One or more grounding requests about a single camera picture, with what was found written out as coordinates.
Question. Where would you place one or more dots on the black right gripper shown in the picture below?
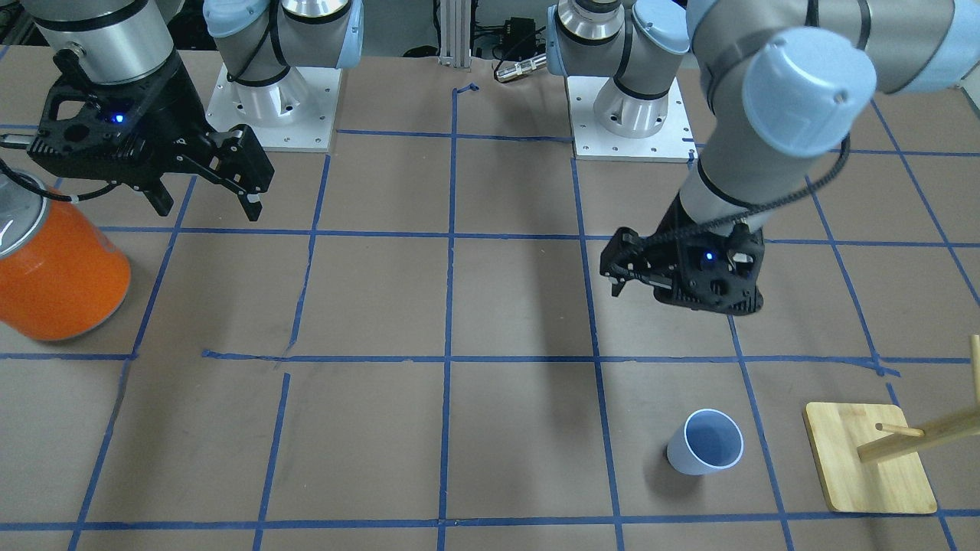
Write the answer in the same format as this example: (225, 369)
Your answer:
(178, 115)

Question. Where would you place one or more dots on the light blue plastic cup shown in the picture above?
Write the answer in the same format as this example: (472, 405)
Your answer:
(707, 442)

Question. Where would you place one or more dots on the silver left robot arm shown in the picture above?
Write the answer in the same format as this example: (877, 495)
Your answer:
(785, 81)

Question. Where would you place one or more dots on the aluminium frame post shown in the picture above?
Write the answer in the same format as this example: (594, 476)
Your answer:
(455, 34)

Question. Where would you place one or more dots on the wooden mug tree stand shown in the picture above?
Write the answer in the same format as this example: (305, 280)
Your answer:
(867, 455)

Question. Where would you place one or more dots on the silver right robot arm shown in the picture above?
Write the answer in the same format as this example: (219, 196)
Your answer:
(260, 41)

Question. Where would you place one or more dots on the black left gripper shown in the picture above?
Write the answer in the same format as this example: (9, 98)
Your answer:
(668, 243)

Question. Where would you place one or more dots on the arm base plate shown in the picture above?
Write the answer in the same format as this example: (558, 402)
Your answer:
(609, 125)
(297, 114)

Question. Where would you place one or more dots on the orange can-shaped container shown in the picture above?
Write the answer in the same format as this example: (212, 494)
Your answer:
(60, 276)

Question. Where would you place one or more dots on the metal connector plug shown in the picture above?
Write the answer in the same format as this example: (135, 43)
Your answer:
(520, 69)

